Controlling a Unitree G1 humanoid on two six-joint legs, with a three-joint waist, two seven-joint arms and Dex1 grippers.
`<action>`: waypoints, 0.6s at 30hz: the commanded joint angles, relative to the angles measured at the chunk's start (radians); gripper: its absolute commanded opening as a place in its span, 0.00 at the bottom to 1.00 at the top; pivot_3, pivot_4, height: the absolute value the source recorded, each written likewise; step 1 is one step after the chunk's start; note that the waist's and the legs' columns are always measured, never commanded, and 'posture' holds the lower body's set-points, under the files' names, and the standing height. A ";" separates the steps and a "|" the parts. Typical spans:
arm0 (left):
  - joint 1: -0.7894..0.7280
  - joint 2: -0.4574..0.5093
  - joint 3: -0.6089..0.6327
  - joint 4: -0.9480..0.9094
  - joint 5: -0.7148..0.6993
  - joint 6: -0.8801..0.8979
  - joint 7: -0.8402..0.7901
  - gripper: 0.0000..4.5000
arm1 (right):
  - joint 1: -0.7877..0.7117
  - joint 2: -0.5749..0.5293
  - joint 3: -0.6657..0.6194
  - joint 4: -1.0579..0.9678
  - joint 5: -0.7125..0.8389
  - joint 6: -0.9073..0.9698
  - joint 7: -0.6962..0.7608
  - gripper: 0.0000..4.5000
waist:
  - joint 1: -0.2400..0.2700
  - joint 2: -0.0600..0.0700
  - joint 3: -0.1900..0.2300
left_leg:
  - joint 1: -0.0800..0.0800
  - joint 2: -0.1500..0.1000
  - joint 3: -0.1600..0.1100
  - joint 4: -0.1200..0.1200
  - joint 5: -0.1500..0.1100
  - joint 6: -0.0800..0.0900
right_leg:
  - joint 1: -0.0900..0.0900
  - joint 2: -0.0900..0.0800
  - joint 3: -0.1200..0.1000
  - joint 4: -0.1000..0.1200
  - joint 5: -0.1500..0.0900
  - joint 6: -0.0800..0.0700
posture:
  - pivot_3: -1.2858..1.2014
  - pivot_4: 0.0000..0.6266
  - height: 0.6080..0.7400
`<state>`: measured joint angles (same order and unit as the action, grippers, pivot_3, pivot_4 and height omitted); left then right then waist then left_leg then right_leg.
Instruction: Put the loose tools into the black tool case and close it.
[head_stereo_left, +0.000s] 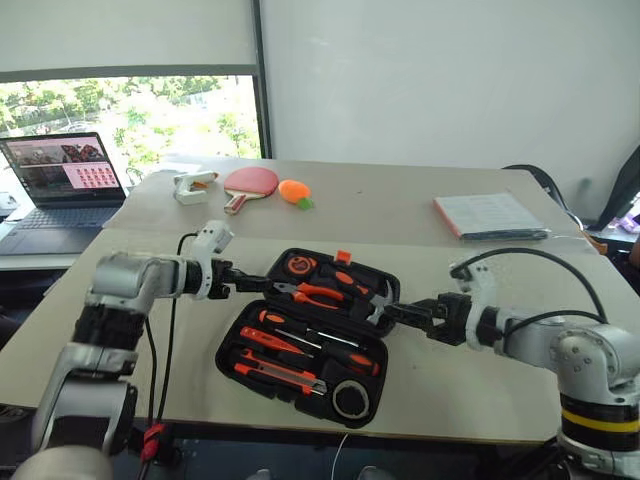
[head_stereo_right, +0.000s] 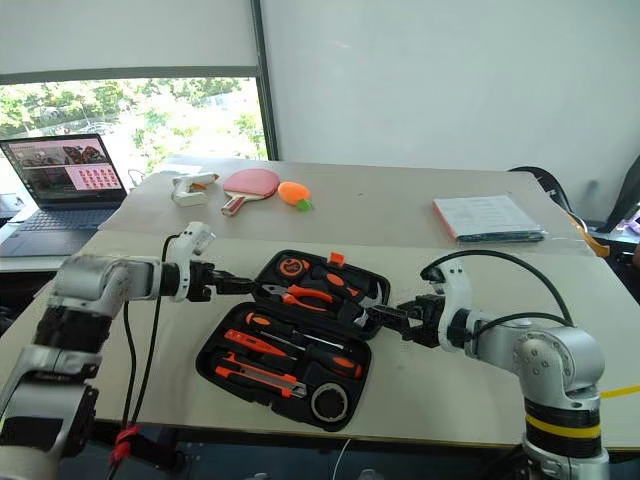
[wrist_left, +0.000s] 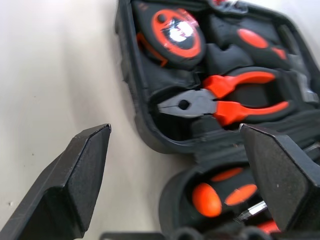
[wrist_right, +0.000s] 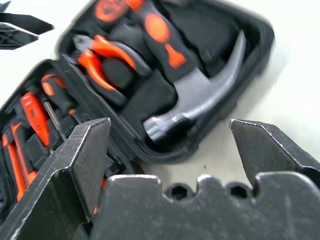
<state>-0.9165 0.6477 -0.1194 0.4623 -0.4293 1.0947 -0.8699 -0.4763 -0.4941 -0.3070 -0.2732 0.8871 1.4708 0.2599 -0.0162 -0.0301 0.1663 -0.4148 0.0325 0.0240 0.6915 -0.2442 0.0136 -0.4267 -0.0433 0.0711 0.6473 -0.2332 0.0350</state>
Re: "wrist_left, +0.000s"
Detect black orange tape measure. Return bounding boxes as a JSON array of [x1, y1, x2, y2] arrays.
[[136, 8, 208, 69]]

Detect black plastic tool case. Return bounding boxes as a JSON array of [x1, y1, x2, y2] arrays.
[[113, 0, 320, 240]]

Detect black orange claw hammer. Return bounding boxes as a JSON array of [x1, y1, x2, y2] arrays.
[[212, 24, 320, 101]]

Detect black orange Phillips screwdriver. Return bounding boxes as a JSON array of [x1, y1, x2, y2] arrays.
[[191, 181, 260, 218]]

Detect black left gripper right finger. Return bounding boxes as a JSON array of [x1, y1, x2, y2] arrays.
[[238, 123, 320, 234]]

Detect orange handled pliers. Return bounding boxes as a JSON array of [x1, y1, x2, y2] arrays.
[[156, 70, 291, 128]]

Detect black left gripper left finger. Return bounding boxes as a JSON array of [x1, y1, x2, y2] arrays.
[[0, 123, 112, 240]]

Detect silver metal tool shaft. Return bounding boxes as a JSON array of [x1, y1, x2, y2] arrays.
[[233, 199, 269, 222]]

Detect orange black tool handle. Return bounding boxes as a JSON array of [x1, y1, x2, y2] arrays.
[[256, 219, 282, 235]]

